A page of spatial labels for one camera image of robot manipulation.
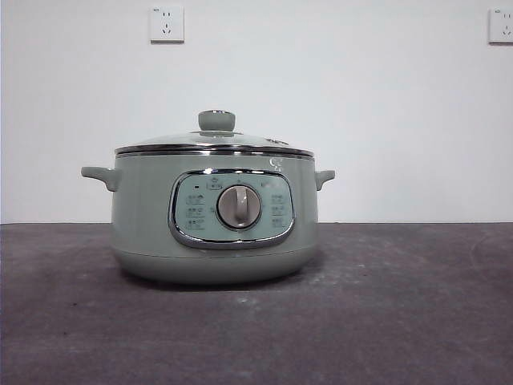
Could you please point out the sage green electric pot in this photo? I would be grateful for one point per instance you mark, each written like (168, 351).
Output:
(140, 224)

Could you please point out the glass lid with green knob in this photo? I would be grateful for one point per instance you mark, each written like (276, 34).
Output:
(215, 120)

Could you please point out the white wall socket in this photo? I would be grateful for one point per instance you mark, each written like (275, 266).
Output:
(502, 26)
(167, 24)

